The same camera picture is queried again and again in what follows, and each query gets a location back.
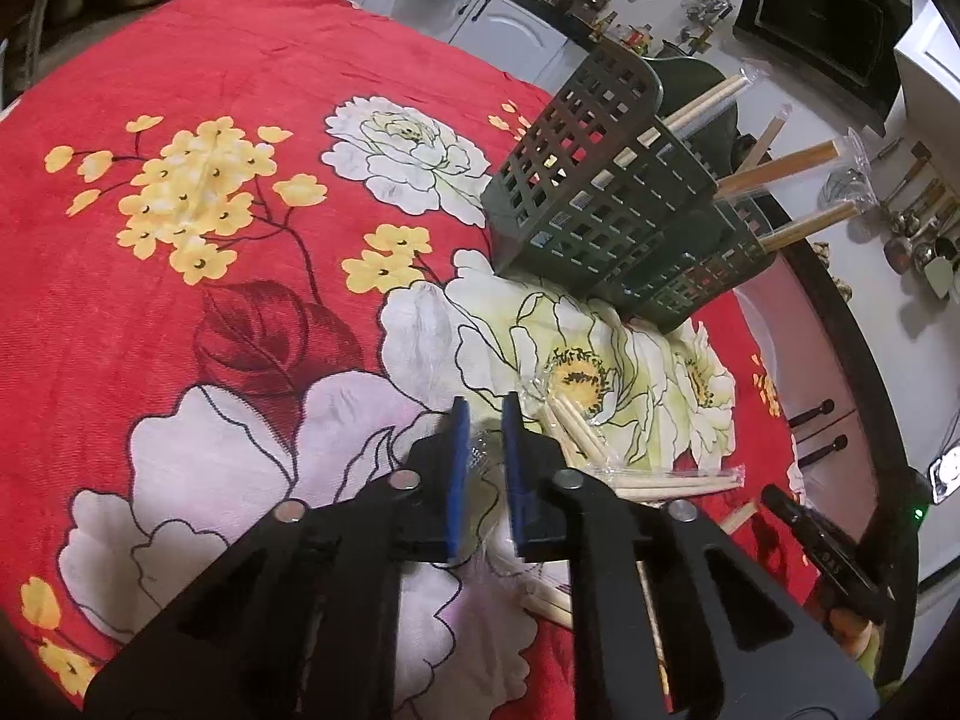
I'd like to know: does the chopsticks pair long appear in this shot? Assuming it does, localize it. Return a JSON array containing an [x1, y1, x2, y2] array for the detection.
[[601, 466, 747, 504]]

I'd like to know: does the chopsticks pair bottom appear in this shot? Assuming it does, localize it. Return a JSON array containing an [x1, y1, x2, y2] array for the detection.
[[488, 554, 573, 631]]

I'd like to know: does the red floral tablecloth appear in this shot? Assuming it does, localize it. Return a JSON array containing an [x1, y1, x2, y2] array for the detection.
[[2, 0, 804, 709]]

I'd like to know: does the dark green utensil basket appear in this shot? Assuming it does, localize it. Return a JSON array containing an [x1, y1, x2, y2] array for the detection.
[[482, 41, 775, 332]]

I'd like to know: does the black range hood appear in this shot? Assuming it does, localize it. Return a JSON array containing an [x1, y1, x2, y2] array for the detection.
[[732, 0, 913, 135]]

